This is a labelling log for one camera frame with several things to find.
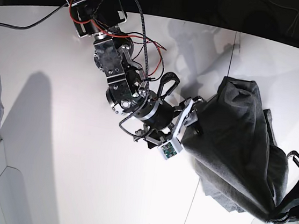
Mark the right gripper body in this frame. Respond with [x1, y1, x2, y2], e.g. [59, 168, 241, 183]
[134, 93, 204, 149]

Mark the grey t-shirt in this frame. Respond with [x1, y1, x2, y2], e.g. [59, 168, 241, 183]
[181, 76, 288, 223]

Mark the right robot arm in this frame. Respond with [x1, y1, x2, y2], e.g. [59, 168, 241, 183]
[65, 0, 203, 158]

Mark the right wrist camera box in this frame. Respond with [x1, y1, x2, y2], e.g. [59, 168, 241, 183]
[158, 137, 183, 160]

